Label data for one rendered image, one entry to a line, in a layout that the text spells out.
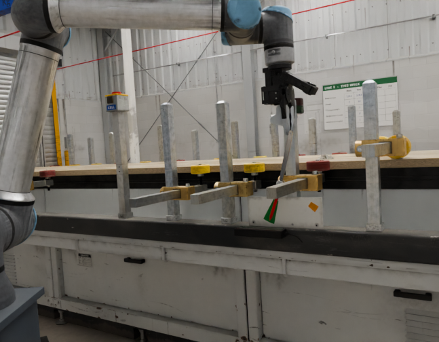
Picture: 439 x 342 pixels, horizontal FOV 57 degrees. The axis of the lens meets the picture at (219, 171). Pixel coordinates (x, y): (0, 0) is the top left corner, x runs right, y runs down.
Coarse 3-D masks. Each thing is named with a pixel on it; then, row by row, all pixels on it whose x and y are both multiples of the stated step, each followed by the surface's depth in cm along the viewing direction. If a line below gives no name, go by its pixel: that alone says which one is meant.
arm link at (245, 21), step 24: (24, 0) 102; (48, 0) 101; (72, 0) 103; (96, 0) 103; (120, 0) 103; (144, 0) 104; (168, 0) 104; (192, 0) 105; (216, 0) 105; (240, 0) 103; (24, 24) 105; (48, 24) 104; (72, 24) 106; (96, 24) 106; (120, 24) 106; (144, 24) 106; (168, 24) 106; (192, 24) 106; (216, 24) 106; (240, 24) 104
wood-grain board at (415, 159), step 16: (208, 160) 243; (240, 160) 210; (256, 160) 197; (272, 160) 185; (304, 160) 166; (336, 160) 150; (352, 160) 143; (384, 160) 135; (400, 160) 133; (416, 160) 130; (432, 160) 128
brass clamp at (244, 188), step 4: (216, 184) 146; (220, 184) 144; (224, 184) 144; (228, 184) 143; (232, 184) 142; (236, 184) 141; (240, 184) 140; (244, 184) 139; (248, 184) 141; (216, 188) 145; (240, 188) 140; (244, 188) 140; (248, 188) 140; (252, 188) 143; (240, 192) 140; (244, 192) 140; (248, 192) 140; (252, 192) 143; (232, 196) 142; (236, 196) 141; (240, 196) 141; (244, 196) 140
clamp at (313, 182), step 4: (284, 176) 132; (288, 176) 131; (292, 176) 130; (296, 176) 130; (300, 176) 129; (304, 176) 128; (308, 176) 127; (312, 176) 127; (316, 176) 126; (320, 176) 129; (284, 180) 132; (288, 180) 131; (308, 180) 128; (312, 180) 127; (316, 180) 126; (320, 180) 129; (308, 184) 128; (312, 184) 127; (316, 184) 126; (320, 184) 129; (308, 188) 128; (312, 188) 127; (316, 188) 126; (320, 188) 128
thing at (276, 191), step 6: (324, 174) 144; (294, 180) 123; (300, 180) 123; (306, 180) 127; (324, 180) 144; (276, 186) 110; (282, 186) 111; (288, 186) 115; (294, 186) 119; (300, 186) 123; (306, 186) 127; (270, 192) 108; (276, 192) 107; (282, 192) 111; (288, 192) 114; (270, 198) 108; (276, 198) 107
